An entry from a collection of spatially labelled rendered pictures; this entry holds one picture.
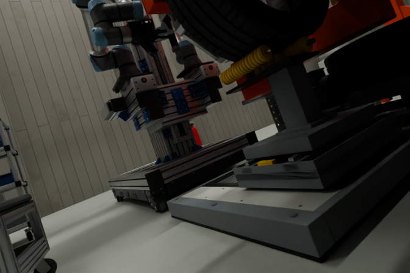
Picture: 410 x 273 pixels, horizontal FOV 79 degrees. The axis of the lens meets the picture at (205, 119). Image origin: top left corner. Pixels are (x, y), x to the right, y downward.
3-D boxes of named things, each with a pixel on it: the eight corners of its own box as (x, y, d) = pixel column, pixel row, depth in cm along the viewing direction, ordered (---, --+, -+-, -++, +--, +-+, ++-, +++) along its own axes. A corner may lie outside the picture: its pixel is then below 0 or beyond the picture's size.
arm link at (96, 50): (118, 71, 164) (98, -22, 126) (94, 77, 158) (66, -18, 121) (114, 63, 171) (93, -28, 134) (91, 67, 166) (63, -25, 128)
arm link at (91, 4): (113, 5, 113) (121, 28, 112) (86, 9, 109) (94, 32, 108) (113, -6, 106) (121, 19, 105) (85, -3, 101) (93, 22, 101)
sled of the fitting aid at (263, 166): (325, 192, 63) (311, 156, 64) (240, 190, 94) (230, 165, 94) (404, 134, 89) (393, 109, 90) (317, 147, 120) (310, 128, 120)
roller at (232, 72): (268, 58, 79) (262, 41, 80) (219, 88, 104) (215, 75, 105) (280, 55, 82) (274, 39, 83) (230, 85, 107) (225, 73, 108)
